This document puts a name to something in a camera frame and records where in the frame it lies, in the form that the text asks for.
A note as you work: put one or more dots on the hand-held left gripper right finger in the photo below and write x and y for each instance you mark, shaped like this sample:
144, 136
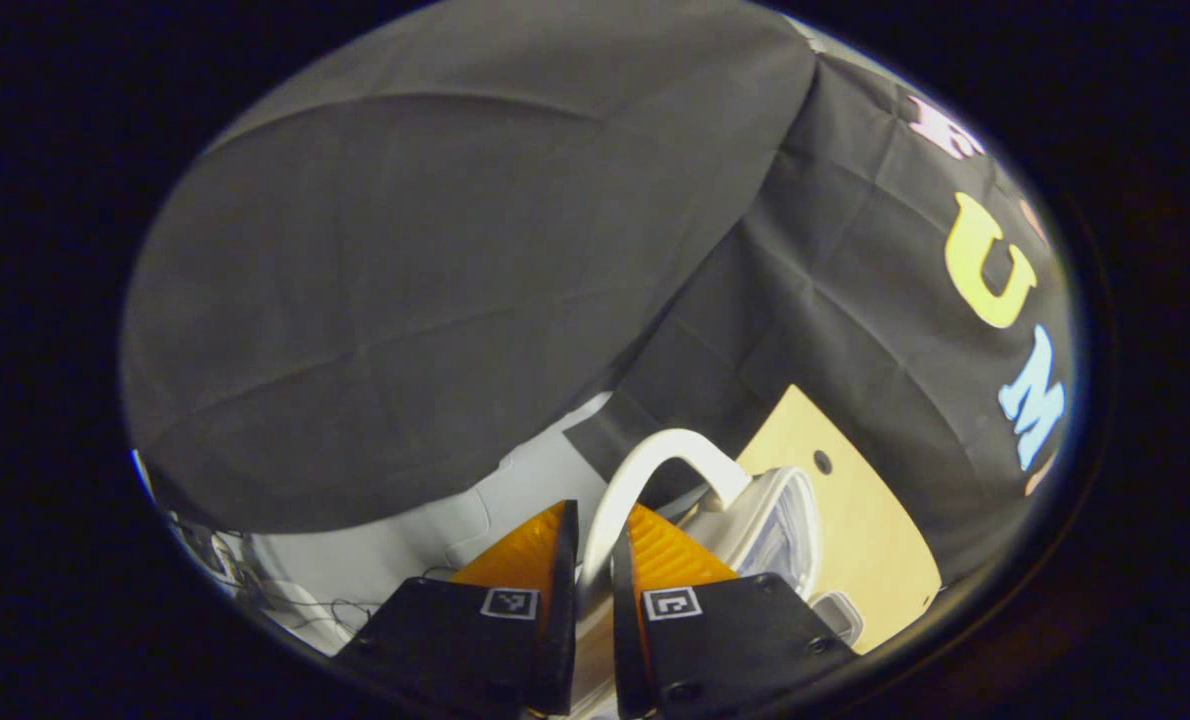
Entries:
627, 640

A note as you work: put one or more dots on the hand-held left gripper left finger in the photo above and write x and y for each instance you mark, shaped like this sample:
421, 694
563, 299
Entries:
560, 620

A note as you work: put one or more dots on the white clear suitcase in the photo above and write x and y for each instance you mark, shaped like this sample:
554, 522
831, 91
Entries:
655, 447

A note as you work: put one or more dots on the black backdrop cloth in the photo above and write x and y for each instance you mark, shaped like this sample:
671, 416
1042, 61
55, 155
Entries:
405, 300

